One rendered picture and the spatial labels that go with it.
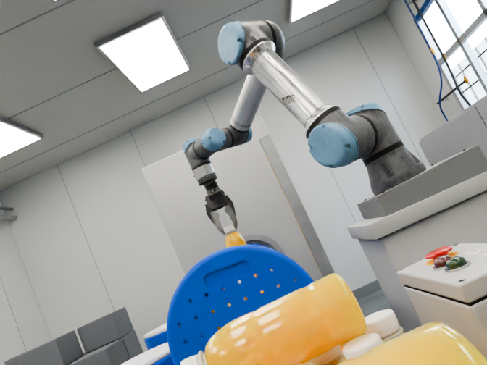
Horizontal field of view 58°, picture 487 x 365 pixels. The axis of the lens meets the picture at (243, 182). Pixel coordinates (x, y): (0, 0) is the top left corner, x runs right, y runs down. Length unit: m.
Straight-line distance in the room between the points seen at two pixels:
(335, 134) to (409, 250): 0.32
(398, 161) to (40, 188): 6.07
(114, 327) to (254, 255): 3.96
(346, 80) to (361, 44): 0.56
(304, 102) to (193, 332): 0.65
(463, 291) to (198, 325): 0.47
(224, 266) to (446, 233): 0.57
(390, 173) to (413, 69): 5.47
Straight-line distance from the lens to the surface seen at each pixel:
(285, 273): 0.80
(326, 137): 1.10
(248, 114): 1.53
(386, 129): 1.23
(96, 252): 6.47
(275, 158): 2.25
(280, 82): 1.21
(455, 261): 0.55
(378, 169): 1.21
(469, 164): 1.17
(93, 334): 4.79
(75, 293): 6.63
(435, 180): 1.14
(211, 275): 0.80
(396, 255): 1.11
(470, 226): 1.16
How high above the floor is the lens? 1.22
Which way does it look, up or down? 8 degrees up
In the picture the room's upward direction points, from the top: 24 degrees counter-clockwise
